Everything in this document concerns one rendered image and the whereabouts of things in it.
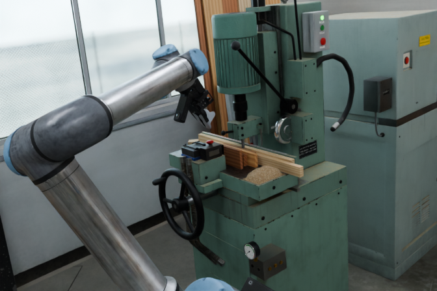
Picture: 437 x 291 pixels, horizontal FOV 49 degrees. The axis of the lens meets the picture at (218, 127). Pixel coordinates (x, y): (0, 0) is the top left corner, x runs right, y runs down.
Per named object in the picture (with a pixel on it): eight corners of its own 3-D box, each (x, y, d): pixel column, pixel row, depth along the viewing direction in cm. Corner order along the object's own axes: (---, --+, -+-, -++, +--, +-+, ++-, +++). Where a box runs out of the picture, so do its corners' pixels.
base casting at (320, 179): (186, 198, 216) (184, 179, 213) (276, 163, 250) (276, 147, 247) (254, 230, 181) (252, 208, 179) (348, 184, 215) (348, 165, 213)
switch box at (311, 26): (302, 52, 200) (301, 13, 195) (318, 49, 206) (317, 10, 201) (314, 52, 195) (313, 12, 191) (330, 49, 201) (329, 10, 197)
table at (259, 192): (151, 171, 216) (149, 158, 214) (205, 153, 234) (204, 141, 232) (240, 210, 169) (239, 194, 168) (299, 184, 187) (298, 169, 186)
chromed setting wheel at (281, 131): (273, 147, 197) (271, 117, 194) (293, 139, 205) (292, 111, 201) (278, 148, 195) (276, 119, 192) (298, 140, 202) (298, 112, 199)
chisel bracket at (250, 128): (227, 141, 201) (226, 121, 199) (252, 133, 209) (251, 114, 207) (239, 144, 195) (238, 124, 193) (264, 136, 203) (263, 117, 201)
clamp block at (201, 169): (179, 177, 197) (177, 156, 195) (205, 167, 205) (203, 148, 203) (201, 186, 186) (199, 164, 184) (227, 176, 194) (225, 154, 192)
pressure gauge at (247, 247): (244, 260, 180) (242, 241, 178) (251, 256, 182) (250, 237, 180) (255, 267, 175) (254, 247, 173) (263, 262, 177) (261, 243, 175)
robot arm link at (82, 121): (56, 106, 100) (201, 39, 157) (22, 125, 107) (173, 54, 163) (83, 154, 102) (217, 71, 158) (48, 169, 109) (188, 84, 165)
